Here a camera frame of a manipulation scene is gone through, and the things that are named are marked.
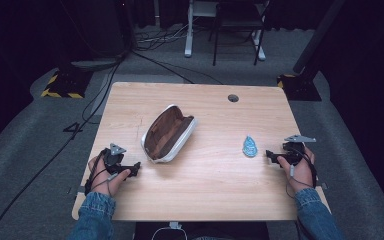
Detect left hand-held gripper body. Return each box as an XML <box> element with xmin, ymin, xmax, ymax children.
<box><xmin>102</xmin><ymin>142</ymin><xmax>130</xmax><ymax>175</ymax></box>

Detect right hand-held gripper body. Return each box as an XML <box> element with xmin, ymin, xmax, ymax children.
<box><xmin>281</xmin><ymin>134</ymin><xmax>317</xmax><ymax>167</ymax></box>

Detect blue teardrop-shaped sticker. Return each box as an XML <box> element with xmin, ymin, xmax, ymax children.
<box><xmin>242</xmin><ymin>134</ymin><xmax>259</xmax><ymax>159</ymax></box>

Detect white pencil case brown lining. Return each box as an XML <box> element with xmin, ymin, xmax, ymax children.
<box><xmin>141</xmin><ymin>103</ymin><xmax>198</xmax><ymax>164</ymax></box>

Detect person's right hand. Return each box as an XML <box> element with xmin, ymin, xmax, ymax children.
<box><xmin>276</xmin><ymin>145</ymin><xmax>316</xmax><ymax>194</ymax></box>

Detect person's left hand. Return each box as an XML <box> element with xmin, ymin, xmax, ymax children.
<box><xmin>87</xmin><ymin>155</ymin><xmax>132</xmax><ymax>198</ymax></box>

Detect black stand base hazard stripes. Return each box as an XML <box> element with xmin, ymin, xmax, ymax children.
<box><xmin>40</xmin><ymin>68</ymin><xmax>94</xmax><ymax>100</ymax></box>
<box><xmin>276</xmin><ymin>72</ymin><xmax>322</xmax><ymax>102</ymax></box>

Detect black chair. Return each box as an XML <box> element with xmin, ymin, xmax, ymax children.
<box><xmin>208</xmin><ymin>0</ymin><xmax>272</xmax><ymax>67</ymax></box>

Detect right hand-held gripper cable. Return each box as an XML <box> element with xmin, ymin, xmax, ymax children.
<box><xmin>285</xmin><ymin>146</ymin><xmax>318</xmax><ymax>200</ymax></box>

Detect hand-held gripper cable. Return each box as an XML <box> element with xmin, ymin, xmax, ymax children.
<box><xmin>285</xmin><ymin>146</ymin><xmax>318</xmax><ymax>200</ymax></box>
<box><xmin>84</xmin><ymin>148</ymin><xmax>118</xmax><ymax>198</ymax></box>

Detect left hand-held gripper cable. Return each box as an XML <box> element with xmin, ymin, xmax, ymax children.
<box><xmin>84</xmin><ymin>148</ymin><xmax>118</xmax><ymax>198</ymax></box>

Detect black floor cable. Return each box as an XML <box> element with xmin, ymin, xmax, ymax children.
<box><xmin>0</xmin><ymin>59</ymin><xmax>128</xmax><ymax>240</ymax></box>

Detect white cable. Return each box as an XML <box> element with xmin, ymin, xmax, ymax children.
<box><xmin>151</xmin><ymin>221</ymin><xmax>188</xmax><ymax>240</ymax></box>

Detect bundle of floor cables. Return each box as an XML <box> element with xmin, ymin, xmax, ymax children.
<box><xmin>133</xmin><ymin>19</ymin><xmax>194</xmax><ymax>53</ymax></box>

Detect white desk frame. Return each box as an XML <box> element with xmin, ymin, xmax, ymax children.
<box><xmin>184</xmin><ymin>0</ymin><xmax>267</xmax><ymax>62</ymax></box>

